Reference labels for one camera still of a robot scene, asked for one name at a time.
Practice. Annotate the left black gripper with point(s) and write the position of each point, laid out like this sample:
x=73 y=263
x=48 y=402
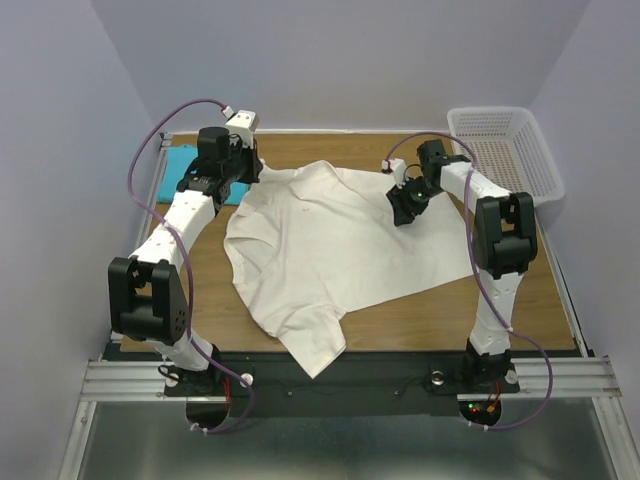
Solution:
x=255 y=164

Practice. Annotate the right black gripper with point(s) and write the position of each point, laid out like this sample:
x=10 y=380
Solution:
x=401 y=206

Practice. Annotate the white t shirt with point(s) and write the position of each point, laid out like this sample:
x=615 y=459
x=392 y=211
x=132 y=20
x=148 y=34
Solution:
x=309 y=245

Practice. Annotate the white plastic basket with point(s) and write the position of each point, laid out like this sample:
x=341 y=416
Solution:
x=510 y=149

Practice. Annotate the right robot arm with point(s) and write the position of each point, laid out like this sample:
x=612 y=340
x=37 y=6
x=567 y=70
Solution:
x=501 y=237

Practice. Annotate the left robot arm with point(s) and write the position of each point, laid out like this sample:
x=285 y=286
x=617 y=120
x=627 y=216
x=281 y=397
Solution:
x=147 y=300

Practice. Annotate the folded blue t shirt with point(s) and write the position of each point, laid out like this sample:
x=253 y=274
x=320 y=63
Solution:
x=178 y=159

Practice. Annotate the electronics board with leds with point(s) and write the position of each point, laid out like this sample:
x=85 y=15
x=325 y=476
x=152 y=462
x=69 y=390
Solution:
x=477 y=409

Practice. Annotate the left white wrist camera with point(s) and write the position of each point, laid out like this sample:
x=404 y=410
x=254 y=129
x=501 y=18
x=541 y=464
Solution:
x=243 y=124

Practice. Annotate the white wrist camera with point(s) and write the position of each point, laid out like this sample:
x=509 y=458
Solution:
x=243 y=124
x=398 y=169

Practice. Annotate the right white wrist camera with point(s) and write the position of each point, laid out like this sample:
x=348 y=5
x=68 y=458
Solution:
x=398 y=169

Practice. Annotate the left table edge rail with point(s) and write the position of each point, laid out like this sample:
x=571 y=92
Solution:
x=144 y=182

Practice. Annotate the table edge rail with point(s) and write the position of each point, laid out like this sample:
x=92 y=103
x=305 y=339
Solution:
x=144 y=182
x=564 y=294

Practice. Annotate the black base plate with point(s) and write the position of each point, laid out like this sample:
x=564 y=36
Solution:
x=269 y=385

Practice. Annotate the right table edge rail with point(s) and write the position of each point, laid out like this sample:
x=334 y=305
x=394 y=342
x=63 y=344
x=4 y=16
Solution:
x=564 y=294

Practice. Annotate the aluminium frame rail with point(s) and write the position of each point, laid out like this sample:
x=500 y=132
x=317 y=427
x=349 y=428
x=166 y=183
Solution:
x=572 y=378

